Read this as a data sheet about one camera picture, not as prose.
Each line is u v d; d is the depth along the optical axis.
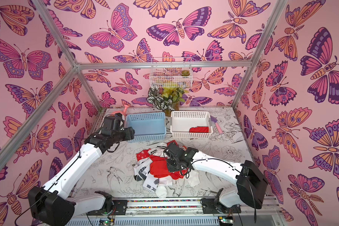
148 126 1.17
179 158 0.60
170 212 0.73
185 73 0.92
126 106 1.08
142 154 0.91
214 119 1.12
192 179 0.83
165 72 1.00
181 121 1.10
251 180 0.43
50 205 0.37
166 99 0.95
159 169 0.81
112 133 0.59
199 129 1.03
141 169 0.83
